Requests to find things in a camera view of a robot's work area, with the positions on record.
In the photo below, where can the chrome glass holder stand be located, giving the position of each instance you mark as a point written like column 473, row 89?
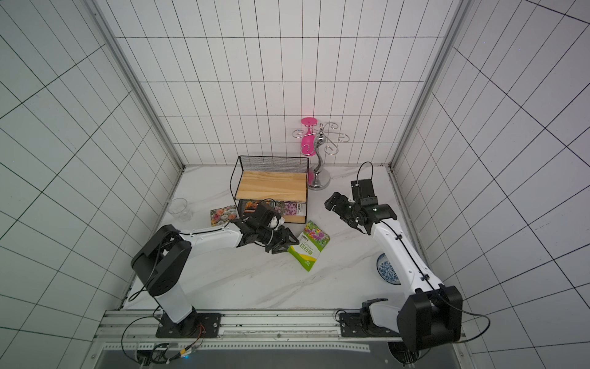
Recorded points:
column 326, row 143

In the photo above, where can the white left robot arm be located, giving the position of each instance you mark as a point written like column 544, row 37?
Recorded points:
column 161, row 261

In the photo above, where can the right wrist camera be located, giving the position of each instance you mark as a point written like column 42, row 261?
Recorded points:
column 363, row 192

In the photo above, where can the black wire wooden shelf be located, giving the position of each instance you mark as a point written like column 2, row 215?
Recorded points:
column 270, row 179

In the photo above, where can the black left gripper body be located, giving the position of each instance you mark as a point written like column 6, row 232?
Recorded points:
column 265, row 235

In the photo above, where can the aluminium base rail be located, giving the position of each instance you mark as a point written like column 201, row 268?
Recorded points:
column 133, row 331

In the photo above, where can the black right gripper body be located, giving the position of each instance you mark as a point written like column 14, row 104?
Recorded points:
column 344, row 210

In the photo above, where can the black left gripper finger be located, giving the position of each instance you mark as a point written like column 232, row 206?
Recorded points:
column 285, row 237
column 279, row 246

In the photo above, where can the blue patterned bowl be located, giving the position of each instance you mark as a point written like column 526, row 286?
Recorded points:
column 386, row 271

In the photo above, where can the purple flower seed bag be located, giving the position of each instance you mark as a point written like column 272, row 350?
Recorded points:
column 290, row 208

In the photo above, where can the mixed flower seed bag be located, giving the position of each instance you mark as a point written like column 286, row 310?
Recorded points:
column 224, row 215

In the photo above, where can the green zinnia seed bag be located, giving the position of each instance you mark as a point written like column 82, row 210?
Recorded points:
column 312, row 241

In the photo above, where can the clear plastic cup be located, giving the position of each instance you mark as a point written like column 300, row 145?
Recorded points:
column 179, row 209

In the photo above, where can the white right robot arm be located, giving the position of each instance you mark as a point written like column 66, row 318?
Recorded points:
column 430, row 314

